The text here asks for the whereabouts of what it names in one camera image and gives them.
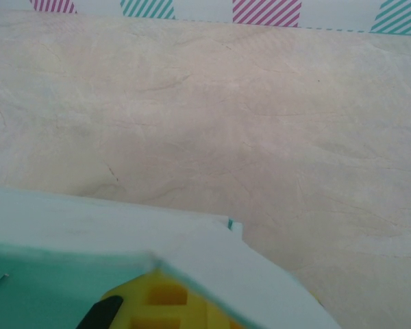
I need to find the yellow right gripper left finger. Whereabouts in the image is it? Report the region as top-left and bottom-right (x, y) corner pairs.
(77, 269), (244, 329)

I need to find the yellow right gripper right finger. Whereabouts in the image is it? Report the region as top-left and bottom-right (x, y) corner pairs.
(308, 289), (325, 309)

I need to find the light blue paper box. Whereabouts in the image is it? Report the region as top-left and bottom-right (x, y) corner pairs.
(0, 186), (343, 329)

